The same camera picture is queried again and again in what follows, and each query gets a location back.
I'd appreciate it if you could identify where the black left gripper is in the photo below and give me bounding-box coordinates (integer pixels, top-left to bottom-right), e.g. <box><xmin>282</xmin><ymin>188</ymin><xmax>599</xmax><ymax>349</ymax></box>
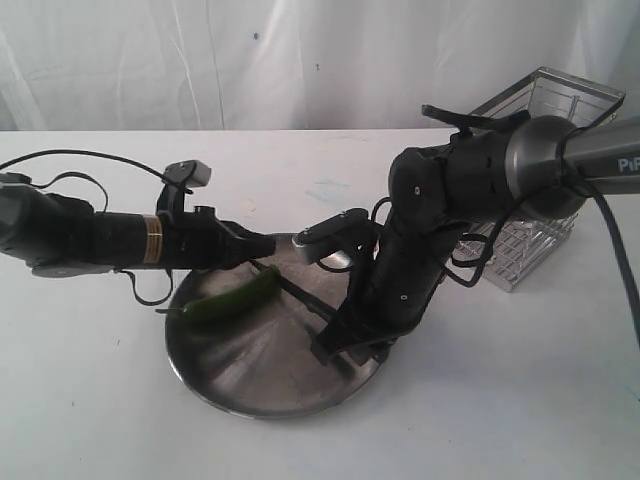
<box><xmin>159</xmin><ymin>206</ymin><xmax>276</xmax><ymax>271</ymax></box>

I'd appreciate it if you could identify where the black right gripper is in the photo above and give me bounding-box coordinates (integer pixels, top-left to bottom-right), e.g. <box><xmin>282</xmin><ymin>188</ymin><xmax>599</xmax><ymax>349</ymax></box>
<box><xmin>319</xmin><ymin>214</ymin><xmax>455</xmax><ymax>365</ymax></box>

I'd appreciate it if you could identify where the black knife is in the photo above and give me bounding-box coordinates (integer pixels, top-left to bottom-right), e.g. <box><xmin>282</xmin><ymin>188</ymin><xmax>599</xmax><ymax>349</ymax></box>
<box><xmin>249</xmin><ymin>260</ymin><xmax>367</xmax><ymax>366</ymax></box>

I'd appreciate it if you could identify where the green chili pepper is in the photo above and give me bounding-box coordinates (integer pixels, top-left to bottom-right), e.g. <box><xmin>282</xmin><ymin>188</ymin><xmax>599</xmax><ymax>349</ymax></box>
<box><xmin>156</xmin><ymin>265</ymin><xmax>280</xmax><ymax>325</ymax></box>

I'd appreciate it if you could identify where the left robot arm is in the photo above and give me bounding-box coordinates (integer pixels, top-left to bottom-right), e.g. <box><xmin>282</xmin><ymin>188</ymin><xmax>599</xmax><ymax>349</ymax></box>
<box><xmin>1</xmin><ymin>173</ymin><xmax>276</xmax><ymax>278</ymax></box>

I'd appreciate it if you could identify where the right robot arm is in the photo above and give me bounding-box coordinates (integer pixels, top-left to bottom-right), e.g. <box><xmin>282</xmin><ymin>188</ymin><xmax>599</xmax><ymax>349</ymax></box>
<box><xmin>312</xmin><ymin>113</ymin><xmax>639</xmax><ymax>363</ymax></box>

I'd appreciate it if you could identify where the round steel plate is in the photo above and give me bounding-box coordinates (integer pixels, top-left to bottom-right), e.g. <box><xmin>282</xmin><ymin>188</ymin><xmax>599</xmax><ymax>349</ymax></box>
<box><xmin>165</xmin><ymin>263</ymin><xmax>380</xmax><ymax>419</ymax></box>

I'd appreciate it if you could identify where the white backdrop curtain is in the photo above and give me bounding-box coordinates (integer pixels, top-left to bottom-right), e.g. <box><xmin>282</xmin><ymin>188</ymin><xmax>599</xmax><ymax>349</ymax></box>
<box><xmin>1</xmin><ymin>1</ymin><xmax>639</xmax><ymax>131</ymax></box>

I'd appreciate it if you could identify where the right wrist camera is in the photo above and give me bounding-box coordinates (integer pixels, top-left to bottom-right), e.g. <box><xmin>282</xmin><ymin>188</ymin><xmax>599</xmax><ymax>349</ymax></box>
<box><xmin>292</xmin><ymin>208</ymin><xmax>376</xmax><ymax>273</ymax></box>

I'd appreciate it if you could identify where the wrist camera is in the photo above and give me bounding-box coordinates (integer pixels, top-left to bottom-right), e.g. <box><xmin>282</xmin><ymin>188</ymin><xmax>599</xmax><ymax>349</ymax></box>
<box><xmin>292</xmin><ymin>208</ymin><xmax>376</xmax><ymax>273</ymax></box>
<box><xmin>163</xmin><ymin>160</ymin><xmax>212</xmax><ymax>189</ymax></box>

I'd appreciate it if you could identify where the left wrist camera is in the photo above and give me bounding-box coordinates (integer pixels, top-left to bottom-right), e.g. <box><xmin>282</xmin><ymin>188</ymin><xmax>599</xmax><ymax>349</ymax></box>
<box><xmin>163</xmin><ymin>160</ymin><xmax>212</xmax><ymax>189</ymax></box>

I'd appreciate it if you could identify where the wire metal utensil holder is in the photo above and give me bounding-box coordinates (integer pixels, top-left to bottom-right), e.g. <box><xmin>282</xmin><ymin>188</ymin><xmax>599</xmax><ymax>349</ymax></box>
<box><xmin>452</xmin><ymin>67</ymin><xmax>626</xmax><ymax>292</ymax></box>

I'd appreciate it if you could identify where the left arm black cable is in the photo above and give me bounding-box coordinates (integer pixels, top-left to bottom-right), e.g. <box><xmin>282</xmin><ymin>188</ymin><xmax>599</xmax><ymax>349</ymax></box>
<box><xmin>0</xmin><ymin>147</ymin><xmax>196</xmax><ymax>306</ymax></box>

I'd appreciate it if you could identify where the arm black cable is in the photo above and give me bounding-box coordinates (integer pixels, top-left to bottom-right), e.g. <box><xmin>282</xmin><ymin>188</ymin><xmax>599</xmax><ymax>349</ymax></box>
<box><xmin>0</xmin><ymin>147</ymin><xmax>196</xmax><ymax>306</ymax></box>
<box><xmin>369</xmin><ymin>104</ymin><xmax>640</xmax><ymax>346</ymax></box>

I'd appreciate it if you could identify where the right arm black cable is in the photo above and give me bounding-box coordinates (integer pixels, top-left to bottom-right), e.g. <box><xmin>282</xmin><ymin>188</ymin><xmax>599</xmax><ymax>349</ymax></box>
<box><xmin>369</xmin><ymin>104</ymin><xmax>640</xmax><ymax>346</ymax></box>

